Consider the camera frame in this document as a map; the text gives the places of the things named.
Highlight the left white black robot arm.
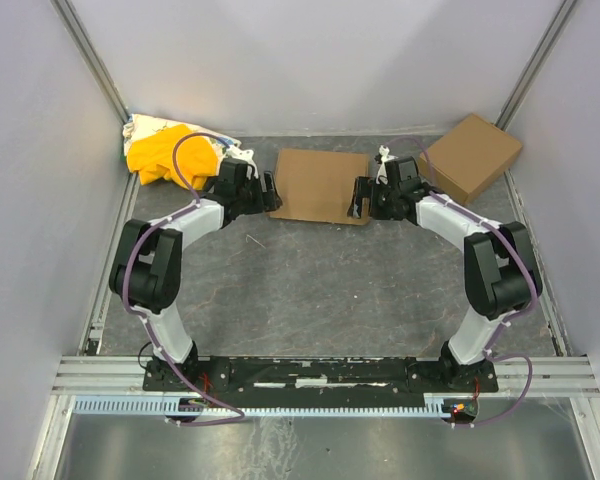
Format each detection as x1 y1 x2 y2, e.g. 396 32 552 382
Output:
109 159 282 370

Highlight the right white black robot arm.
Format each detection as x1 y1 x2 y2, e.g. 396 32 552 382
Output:
347 155 542 391

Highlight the closed brown cardboard box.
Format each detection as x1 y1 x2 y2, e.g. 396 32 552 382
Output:
417 114 523 205

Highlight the yellow cloth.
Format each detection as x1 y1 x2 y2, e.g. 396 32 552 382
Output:
126 124 223 190

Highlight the white patterned cloth bag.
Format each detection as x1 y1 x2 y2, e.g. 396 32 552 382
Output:
122 114 242 174

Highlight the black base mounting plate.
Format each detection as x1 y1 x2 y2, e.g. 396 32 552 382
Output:
142 355 499 407

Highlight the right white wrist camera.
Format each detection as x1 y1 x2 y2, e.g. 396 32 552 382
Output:
375 145 395 185

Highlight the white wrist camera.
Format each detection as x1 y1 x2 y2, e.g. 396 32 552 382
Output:
375 145 395 185
227 145 259 179

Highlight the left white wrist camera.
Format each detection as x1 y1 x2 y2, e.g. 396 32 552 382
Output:
227 145 259 179

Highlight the light blue cable duct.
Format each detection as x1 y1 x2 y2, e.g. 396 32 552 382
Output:
73 395 479 422

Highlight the right aluminium corner post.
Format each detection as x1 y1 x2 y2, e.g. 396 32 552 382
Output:
495 0 580 131

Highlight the aluminium corner post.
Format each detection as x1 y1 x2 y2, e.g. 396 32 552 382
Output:
495 0 580 131
50 0 129 123

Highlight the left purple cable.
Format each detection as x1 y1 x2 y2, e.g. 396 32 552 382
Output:
122 132 246 429

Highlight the aluminium frame rail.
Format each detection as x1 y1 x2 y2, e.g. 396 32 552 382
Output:
51 356 600 399

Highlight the left aluminium corner post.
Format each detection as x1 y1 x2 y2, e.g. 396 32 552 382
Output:
50 0 129 123

